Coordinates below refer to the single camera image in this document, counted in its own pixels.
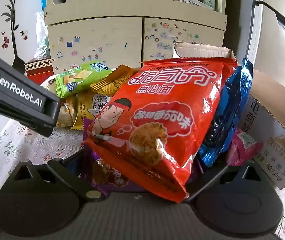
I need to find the yellow waffle packet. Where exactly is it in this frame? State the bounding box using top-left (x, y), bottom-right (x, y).
top-left (56, 95), bottom-right (78, 128)
top-left (71, 91), bottom-right (110, 130)

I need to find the red gift box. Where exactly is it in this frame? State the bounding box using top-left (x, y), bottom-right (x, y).
top-left (24, 57), bottom-right (55, 84)

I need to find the blue foil snack bag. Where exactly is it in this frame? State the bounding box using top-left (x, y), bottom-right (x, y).
top-left (199, 57), bottom-right (254, 168)

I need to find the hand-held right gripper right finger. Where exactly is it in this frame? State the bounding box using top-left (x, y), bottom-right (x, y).
top-left (186, 160), bottom-right (263, 202)

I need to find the black cable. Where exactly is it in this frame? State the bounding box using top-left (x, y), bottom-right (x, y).
top-left (255, 0), bottom-right (285, 40)

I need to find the pink snack bag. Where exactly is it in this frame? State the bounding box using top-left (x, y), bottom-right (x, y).
top-left (226, 127), bottom-right (264, 167)

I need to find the golden brown snack wrapper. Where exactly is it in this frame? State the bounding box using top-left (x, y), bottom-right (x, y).
top-left (90, 64), bottom-right (138, 97)

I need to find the flat white box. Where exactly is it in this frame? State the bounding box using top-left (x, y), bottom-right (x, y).
top-left (180, 0), bottom-right (215, 10)

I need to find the clear plastic bag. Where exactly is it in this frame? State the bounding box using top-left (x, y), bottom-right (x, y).
top-left (34, 11), bottom-right (51, 59)

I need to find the cardboard box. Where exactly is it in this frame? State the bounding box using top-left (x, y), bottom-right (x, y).
top-left (173, 41), bottom-right (285, 190)

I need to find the purple snack bag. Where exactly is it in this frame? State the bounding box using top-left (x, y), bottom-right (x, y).
top-left (82, 117), bottom-right (204, 194)

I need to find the large red snack bag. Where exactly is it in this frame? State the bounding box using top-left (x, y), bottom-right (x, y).
top-left (84, 56), bottom-right (238, 203)

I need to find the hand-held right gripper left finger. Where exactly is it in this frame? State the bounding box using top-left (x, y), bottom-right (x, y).
top-left (14, 150), bottom-right (106, 202)

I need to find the green chip bag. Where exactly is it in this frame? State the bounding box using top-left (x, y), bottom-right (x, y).
top-left (55, 61), bottom-right (114, 98)

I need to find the beige cabinet with stickers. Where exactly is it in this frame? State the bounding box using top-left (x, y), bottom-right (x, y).
top-left (44, 0), bottom-right (228, 74)

